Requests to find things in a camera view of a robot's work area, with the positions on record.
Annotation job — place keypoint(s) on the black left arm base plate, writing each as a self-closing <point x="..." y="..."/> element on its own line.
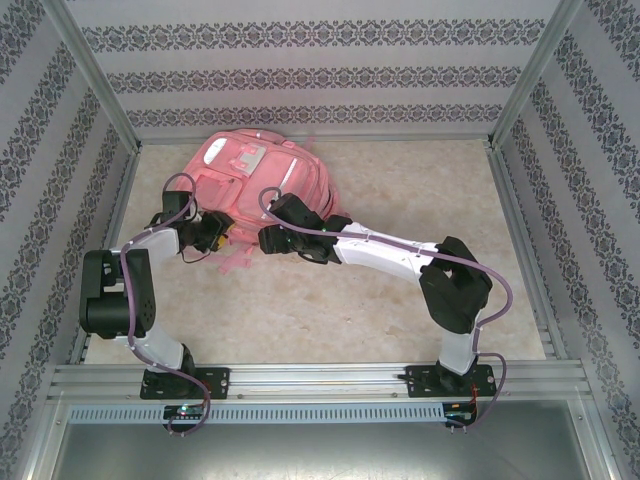
<point x="215" y="382"/>

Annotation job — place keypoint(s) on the aluminium mounting rail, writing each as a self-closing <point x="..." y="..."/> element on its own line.
<point x="320" y="380"/>

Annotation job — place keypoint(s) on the aluminium table side rail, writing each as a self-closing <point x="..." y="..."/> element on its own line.
<point x="107" y="200"/>
<point x="520" y="225"/>

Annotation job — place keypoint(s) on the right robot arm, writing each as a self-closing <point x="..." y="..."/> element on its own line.
<point x="450" y="290"/>

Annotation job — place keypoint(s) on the aluminium frame post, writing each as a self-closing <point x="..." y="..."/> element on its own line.
<point x="90" y="75"/>
<point x="535" y="75"/>

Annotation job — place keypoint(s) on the pink student backpack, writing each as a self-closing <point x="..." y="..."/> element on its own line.
<point x="270" y="175"/>

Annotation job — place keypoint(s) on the steel sheet panel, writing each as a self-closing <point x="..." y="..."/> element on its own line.
<point x="320" y="450"/>

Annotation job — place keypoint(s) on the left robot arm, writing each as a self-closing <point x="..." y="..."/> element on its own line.
<point x="115" y="300"/>

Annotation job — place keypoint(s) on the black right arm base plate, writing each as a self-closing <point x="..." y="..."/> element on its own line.
<point x="425" y="382"/>

